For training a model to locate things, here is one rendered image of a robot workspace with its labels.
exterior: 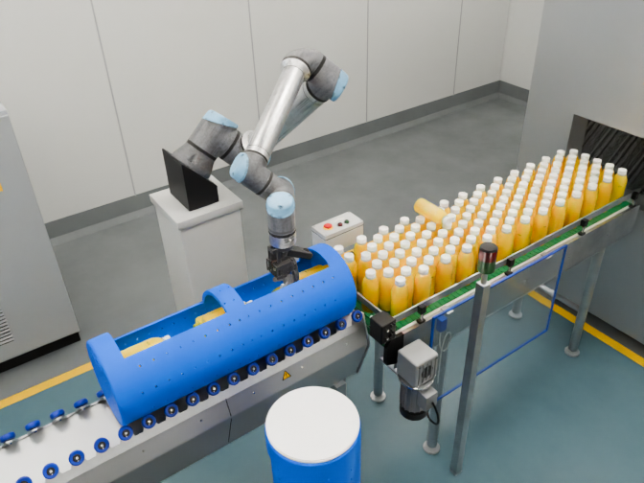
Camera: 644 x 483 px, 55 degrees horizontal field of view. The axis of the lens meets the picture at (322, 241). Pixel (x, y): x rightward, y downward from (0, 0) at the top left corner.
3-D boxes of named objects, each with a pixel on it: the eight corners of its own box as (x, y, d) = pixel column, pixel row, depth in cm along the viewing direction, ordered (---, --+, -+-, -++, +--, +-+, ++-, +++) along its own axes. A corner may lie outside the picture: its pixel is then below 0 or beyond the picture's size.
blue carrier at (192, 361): (98, 386, 206) (78, 323, 189) (312, 287, 247) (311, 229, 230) (129, 445, 187) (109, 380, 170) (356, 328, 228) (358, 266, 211)
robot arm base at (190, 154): (164, 149, 271) (176, 130, 270) (194, 167, 286) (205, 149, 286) (186, 167, 259) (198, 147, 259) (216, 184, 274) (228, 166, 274)
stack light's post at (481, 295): (448, 470, 285) (475, 282, 223) (455, 466, 286) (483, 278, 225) (455, 476, 282) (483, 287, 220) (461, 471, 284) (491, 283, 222)
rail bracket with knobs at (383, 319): (365, 334, 231) (366, 313, 225) (380, 327, 234) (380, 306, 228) (382, 350, 224) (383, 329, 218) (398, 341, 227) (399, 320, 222)
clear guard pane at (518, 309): (425, 405, 258) (433, 317, 231) (545, 329, 295) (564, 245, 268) (425, 406, 258) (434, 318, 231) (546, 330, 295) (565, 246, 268)
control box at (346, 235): (311, 245, 263) (310, 225, 258) (349, 230, 273) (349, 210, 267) (325, 256, 257) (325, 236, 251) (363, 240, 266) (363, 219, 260)
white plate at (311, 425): (356, 383, 192) (356, 386, 193) (267, 387, 192) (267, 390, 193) (363, 459, 169) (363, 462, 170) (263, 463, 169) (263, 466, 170)
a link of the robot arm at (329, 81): (226, 142, 286) (326, 44, 234) (257, 163, 292) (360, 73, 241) (217, 165, 276) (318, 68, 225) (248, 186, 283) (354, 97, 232)
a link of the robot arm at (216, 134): (186, 136, 276) (208, 104, 275) (218, 158, 283) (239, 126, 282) (190, 140, 262) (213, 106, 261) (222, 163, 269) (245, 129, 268)
